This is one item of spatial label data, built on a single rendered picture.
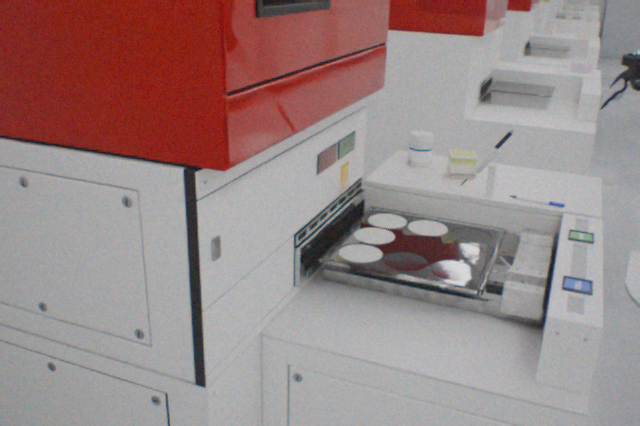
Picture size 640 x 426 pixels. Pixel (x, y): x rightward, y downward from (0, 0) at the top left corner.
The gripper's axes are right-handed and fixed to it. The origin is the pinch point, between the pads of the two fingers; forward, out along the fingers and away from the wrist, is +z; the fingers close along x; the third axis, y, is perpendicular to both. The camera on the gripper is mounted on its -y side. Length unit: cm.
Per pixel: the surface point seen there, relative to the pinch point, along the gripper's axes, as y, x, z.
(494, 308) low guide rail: -35, -11, 55
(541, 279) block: -29, -15, 46
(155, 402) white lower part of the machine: -93, 7, 93
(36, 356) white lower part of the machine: -108, 32, 99
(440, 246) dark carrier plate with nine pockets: -35, 9, 49
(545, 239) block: -11.3, -1.1, 37.4
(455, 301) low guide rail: -39, -4, 58
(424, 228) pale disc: -31, 20, 47
